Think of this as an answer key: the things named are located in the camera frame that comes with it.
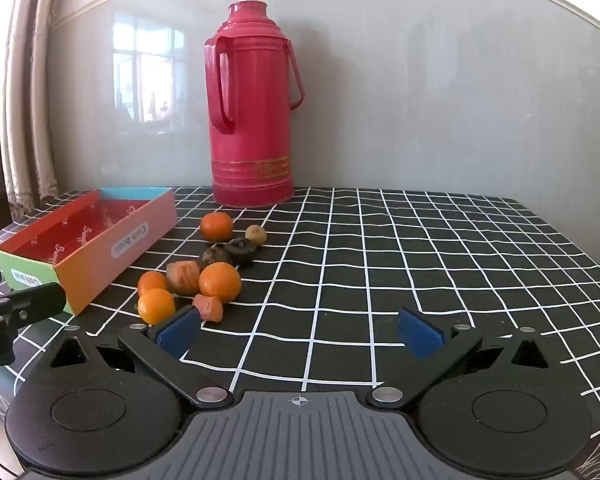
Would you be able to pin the red thermos flask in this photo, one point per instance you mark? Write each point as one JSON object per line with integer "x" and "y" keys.
{"x": 250, "y": 135}

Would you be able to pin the small tan round fruit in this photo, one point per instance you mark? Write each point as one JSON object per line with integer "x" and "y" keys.
{"x": 255, "y": 234}

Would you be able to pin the small tangerine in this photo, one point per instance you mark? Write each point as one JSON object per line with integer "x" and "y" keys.
{"x": 151, "y": 283}

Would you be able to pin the large tangerine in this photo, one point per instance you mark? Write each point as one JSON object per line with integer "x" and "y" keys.
{"x": 220, "y": 283}

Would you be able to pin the wrinkled orange-red fruit piece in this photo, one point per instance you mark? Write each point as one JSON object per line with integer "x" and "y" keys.
{"x": 208, "y": 307}
{"x": 182, "y": 276}

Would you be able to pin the beige curtain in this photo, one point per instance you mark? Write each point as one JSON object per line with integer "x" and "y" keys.
{"x": 27, "y": 110}

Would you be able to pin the dark brown round fruit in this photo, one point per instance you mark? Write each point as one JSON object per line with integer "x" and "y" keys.
{"x": 214, "y": 256}
{"x": 240, "y": 249}

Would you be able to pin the colourful cardboard box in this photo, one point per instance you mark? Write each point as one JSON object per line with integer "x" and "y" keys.
{"x": 120, "y": 241}

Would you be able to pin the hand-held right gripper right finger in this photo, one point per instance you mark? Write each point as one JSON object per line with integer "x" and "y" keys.
{"x": 420, "y": 332}

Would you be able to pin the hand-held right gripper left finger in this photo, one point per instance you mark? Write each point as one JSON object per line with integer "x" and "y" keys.
{"x": 180, "y": 334}

